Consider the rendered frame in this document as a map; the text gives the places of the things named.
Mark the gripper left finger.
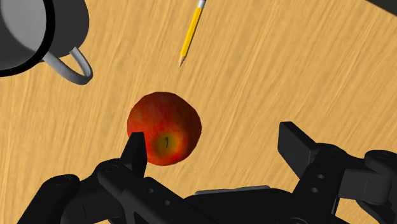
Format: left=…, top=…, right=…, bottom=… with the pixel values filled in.
left=17, top=131, right=215, bottom=224

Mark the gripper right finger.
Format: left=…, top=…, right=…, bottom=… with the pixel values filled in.
left=277, top=121, right=397, bottom=224

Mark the red apple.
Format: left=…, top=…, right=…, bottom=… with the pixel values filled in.
left=127, top=91, right=203, bottom=167

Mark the yellow pencil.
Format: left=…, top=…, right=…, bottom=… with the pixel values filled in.
left=178, top=0, right=207, bottom=69

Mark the grey mug with black rim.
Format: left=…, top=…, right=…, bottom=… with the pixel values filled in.
left=0, top=0, right=94, bottom=86

